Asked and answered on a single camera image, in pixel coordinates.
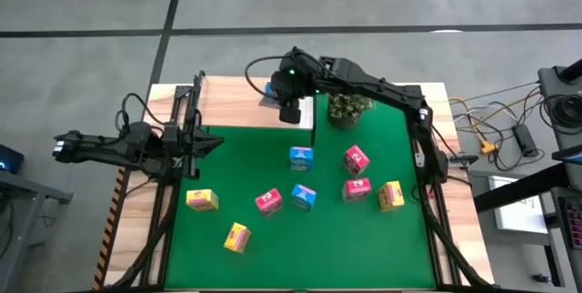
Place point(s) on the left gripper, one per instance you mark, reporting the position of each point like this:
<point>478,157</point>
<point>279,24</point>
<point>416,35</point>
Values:
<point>188,140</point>

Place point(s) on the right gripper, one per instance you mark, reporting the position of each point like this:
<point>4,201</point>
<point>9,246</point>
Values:
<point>291,83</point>

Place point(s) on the blue Rice Krispies cereal box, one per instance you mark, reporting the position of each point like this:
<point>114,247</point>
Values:
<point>301,158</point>
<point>269,89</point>
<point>304,196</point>

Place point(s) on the yellow Corn Pops cereal box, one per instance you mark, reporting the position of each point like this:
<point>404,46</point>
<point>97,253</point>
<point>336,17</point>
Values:
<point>202,200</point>
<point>237,237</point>
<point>390,196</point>

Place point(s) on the red Froot Loops cereal box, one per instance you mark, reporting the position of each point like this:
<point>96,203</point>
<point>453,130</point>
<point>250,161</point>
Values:
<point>356,160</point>
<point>356,189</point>
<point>268,201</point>

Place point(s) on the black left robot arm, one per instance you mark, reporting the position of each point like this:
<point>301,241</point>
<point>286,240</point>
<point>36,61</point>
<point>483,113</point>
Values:
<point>100,149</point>

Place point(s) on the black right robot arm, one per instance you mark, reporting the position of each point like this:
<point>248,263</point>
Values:
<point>377,86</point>

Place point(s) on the wooden shelf with black legs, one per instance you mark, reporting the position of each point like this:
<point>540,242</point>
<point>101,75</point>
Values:
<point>236,102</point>

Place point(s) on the potted plant in striped pot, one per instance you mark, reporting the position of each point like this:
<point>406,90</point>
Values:
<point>348,106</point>

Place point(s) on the yellow black hazard tape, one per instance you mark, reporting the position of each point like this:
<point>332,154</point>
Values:
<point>109,229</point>

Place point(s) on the green table mat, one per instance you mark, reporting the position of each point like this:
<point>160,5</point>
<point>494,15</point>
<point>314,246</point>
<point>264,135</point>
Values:
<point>318,247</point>

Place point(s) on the grey desk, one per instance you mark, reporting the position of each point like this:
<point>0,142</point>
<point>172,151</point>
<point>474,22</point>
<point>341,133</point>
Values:
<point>23,202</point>

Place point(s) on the black device with blue light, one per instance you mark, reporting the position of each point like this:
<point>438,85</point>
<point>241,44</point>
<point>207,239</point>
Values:
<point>8,158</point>

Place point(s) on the yellow plug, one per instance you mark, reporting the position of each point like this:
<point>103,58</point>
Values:
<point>487,147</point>

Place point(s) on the black power adapter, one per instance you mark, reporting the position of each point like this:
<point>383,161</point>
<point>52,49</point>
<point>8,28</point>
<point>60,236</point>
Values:
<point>525,139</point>

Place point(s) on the black desk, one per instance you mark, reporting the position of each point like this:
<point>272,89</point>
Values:
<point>523,188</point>

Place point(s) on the grey equipment stand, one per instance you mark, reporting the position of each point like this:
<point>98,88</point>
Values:
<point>552,83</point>

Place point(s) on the white board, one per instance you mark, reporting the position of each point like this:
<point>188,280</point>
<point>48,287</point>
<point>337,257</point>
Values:
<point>518,213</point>

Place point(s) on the black backlit keyboard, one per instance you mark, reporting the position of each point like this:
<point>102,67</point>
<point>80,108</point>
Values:
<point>574,222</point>

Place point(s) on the small black floor object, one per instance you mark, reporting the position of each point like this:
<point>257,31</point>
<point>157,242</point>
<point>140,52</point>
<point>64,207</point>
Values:
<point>541,278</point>

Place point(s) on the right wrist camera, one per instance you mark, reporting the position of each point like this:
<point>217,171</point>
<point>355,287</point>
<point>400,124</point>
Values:
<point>290,114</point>

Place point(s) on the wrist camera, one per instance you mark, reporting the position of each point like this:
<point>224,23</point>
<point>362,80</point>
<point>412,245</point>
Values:
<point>171,132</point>
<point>290,114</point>

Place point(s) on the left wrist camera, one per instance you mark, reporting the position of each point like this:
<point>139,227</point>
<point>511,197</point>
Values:
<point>171,132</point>

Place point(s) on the black aluminium table frame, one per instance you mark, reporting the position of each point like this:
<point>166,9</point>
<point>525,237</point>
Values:
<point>172,211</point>

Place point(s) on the silver frame bracket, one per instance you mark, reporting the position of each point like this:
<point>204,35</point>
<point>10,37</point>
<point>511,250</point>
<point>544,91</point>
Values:
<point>419,160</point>

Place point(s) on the small black bracket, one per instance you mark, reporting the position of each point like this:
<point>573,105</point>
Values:
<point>464,159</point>

